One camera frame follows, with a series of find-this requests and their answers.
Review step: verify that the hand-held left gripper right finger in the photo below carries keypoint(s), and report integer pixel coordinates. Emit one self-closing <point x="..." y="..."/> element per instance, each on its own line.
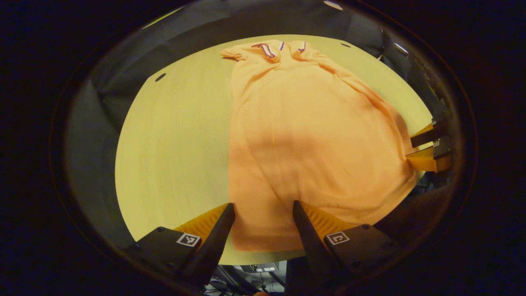
<point x="312" y="242"/>

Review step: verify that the pale grey box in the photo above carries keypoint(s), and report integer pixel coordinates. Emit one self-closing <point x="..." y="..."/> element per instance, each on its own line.
<point x="259" y="268"/>

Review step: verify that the orange T-shirt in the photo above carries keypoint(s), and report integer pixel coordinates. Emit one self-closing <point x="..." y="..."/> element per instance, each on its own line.
<point x="308" y="144"/>

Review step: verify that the black backdrop cloth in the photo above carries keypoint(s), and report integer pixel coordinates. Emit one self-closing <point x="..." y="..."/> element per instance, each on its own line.
<point x="102" y="115"/>

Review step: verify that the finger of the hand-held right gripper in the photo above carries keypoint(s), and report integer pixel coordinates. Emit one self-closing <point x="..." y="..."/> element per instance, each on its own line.
<point x="427" y="161"/>
<point x="427" y="136"/>

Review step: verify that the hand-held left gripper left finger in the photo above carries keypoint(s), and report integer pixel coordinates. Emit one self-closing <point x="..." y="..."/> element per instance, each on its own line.
<point x="213" y="246"/>

